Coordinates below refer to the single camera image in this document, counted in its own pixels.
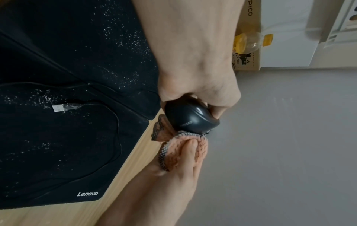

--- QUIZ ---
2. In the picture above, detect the person's right hand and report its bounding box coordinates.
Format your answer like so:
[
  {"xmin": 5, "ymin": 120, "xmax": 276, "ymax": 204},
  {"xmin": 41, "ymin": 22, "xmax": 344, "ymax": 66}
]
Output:
[{"xmin": 96, "ymin": 139, "xmax": 209, "ymax": 226}]

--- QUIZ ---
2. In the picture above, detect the cardboard box with round logo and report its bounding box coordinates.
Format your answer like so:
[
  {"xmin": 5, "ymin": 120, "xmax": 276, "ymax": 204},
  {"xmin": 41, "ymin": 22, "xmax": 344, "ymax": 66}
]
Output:
[{"xmin": 232, "ymin": 0, "xmax": 263, "ymax": 71}]

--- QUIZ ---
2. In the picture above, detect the black mouse cable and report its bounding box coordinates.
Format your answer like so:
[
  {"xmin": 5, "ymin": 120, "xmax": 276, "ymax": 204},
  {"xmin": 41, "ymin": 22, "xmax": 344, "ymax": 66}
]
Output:
[{"xmin": 0, "ymin": 81, "xmax": 123, "ymax": 177}]

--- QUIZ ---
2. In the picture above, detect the orange juice bottle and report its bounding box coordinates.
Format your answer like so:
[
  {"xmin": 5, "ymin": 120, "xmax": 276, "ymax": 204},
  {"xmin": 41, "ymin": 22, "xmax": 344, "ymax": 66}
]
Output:
[{"xmin": 232, "ymin": 32, "xmax": 274, "ymax": 54}]

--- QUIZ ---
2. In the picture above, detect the person's left hand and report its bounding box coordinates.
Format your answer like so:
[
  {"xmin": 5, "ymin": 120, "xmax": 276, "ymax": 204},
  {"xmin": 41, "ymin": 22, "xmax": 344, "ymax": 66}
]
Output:
[{"xmin": 131, "ymin": 0, "xmax": 247, "ymax": 118}]

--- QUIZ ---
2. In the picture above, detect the black mouse pad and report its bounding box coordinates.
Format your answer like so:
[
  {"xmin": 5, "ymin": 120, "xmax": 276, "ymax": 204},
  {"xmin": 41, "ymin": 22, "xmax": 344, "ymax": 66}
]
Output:
[
  {"xmin": 0, "ymin": 0, "xmax": 164, "ymax": 121},
  {"xmin": 0, "ymin": 31, "xmax": 151, "ymax": 210}
]

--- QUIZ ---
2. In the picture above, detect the black mouse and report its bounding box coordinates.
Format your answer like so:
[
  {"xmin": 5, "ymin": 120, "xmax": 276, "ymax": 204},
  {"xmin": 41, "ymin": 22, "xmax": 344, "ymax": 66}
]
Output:
[{"xmin": 164, "ymin": 96, "xmax": 221, "ymax": 135}]

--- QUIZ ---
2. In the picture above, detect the pink cleaning cloth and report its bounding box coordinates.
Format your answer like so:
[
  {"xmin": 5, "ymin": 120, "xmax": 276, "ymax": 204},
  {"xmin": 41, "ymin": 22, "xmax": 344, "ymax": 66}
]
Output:
[{"xmin": 150, "ymin": 114, "xmax": 209, "ymax": 172}]

